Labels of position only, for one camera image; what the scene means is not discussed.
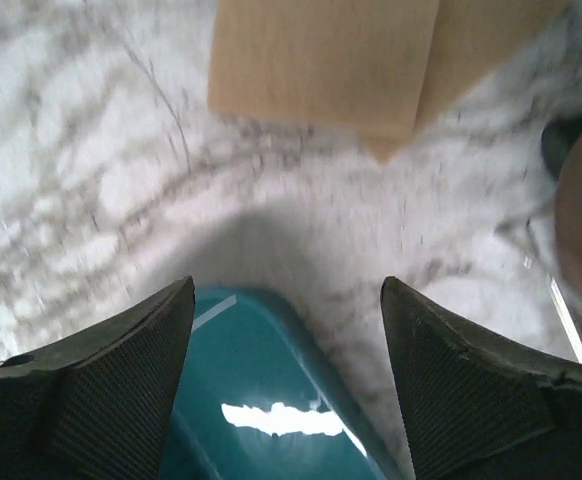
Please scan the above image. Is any teal plastic storage basket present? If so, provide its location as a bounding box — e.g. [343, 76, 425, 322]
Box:
[160, 287, 401, 479]

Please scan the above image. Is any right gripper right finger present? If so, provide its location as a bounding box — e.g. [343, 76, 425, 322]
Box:
[380, 277, 582, 479]

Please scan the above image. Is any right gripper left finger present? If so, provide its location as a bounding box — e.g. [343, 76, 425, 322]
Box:
[0, 277, 195, 479]

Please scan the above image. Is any brown cardboard sheet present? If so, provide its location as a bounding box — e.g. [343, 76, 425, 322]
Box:
[207, 0, 566, 162]

